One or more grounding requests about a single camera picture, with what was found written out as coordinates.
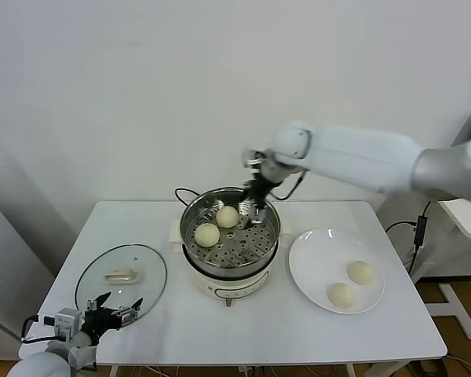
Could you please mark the white cabinet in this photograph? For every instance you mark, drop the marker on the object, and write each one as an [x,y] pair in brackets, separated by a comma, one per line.
[8,275]

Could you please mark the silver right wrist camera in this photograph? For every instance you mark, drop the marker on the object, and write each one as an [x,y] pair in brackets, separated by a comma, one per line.
[253,158]

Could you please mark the cream electric cooker base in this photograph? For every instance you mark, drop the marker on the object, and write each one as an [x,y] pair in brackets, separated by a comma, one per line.
[235,286]

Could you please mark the white side desk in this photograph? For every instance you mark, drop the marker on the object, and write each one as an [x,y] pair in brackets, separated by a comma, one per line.
[459,220]

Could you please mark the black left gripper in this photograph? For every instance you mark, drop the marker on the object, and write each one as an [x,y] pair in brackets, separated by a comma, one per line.
[100,320]

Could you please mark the steel steamer basket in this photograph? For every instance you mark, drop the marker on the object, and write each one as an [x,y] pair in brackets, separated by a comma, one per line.
[235,251]

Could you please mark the white steamed baozi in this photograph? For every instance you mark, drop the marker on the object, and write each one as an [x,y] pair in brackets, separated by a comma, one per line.
[362,273]
[342,295]
[207,235]
[227,217]

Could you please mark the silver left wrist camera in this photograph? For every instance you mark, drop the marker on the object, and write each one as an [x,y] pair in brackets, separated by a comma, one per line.
[64,320]

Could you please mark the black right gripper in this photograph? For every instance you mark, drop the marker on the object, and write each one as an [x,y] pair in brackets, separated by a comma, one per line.
[260,190]

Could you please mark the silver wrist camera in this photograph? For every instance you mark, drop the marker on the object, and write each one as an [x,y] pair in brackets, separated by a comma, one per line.
[64,320]
[253,158]

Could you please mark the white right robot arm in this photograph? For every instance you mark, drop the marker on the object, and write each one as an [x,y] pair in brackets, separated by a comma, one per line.
[357,153]

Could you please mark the black power adapter brick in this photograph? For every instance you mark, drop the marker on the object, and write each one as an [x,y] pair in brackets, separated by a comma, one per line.
[420,231]

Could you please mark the glass pot lid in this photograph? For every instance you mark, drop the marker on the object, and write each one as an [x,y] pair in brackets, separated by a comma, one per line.
[121,275]

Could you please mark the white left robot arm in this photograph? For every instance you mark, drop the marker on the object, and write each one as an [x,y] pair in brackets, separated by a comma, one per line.
[35,363]

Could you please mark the white round plate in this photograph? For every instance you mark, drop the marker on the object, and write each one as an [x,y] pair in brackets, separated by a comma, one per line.
[318,267]

